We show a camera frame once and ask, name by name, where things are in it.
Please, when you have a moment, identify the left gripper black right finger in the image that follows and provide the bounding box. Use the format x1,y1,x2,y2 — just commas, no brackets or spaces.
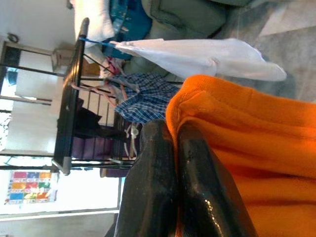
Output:
176,128,259,237

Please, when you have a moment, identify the black garment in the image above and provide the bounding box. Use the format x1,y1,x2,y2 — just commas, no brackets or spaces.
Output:
74,98,126,139

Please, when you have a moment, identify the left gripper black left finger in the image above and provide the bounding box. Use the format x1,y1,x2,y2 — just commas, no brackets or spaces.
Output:
115,119,180,237

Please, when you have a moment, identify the dark green sofa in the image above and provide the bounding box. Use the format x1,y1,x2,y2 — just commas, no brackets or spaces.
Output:
123,0,247,82

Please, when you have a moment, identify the purple cloth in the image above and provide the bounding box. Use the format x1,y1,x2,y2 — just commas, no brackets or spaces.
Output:
71,137,119,161

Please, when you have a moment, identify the black metal drying rack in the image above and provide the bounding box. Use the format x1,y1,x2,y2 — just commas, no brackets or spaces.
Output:
51,17,139,176

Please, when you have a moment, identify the blue hanger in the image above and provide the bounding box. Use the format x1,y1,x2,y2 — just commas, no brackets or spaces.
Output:
79,36,117,49

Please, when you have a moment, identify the blue storage bag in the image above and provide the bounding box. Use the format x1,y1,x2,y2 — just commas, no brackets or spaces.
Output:
102,0,153,60

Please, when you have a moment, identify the colourful wall poster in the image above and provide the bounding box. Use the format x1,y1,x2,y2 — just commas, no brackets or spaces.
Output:
4,170,59,205

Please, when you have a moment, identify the orange shirt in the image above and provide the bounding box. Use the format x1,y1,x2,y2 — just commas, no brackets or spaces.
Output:
165,75,316,237

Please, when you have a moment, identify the white pillow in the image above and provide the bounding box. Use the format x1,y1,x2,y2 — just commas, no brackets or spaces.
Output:
69,0,116,42

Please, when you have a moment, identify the white shirt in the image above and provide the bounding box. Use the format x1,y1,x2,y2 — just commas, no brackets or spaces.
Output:
111,38,287,82

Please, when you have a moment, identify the blue plaid shirt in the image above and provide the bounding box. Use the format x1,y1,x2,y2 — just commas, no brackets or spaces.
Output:
106,73,183,124

